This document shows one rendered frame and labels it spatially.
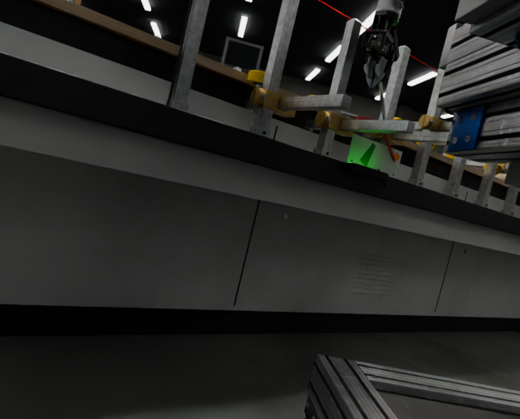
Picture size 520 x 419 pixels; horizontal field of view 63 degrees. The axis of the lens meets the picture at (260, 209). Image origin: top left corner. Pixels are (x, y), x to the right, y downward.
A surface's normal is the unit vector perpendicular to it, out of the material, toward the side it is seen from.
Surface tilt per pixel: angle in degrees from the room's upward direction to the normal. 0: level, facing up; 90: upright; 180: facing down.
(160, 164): 90
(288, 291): 90
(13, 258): 90
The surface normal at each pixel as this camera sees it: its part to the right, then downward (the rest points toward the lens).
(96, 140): 0.54, 0.18
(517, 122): -0.97, -0.22
